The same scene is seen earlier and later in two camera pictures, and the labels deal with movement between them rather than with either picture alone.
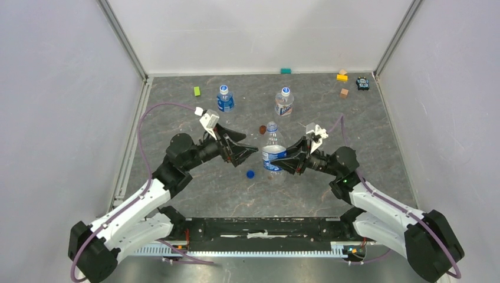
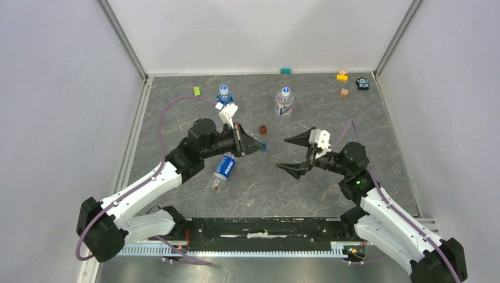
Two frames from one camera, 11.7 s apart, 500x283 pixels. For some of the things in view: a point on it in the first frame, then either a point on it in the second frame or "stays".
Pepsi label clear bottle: (274, 149) -> (224, 167)
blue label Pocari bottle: (225, 100) stays
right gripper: (297, 164) -> (298, 169)
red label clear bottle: (283, 102) stays
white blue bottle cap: (285, 92) stays
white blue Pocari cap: (223, 89) stays
